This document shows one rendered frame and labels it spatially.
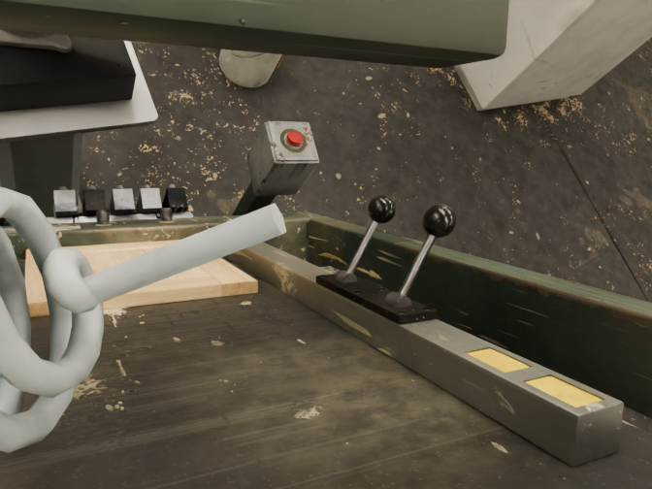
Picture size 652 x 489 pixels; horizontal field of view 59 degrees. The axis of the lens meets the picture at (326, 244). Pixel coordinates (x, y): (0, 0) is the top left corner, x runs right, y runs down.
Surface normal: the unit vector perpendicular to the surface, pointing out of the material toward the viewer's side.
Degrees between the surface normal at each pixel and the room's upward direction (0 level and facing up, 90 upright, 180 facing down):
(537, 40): 90
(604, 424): 33
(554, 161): 0
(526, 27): 90
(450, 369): 90
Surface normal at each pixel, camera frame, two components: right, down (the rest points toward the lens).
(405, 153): 0.39, -0.40
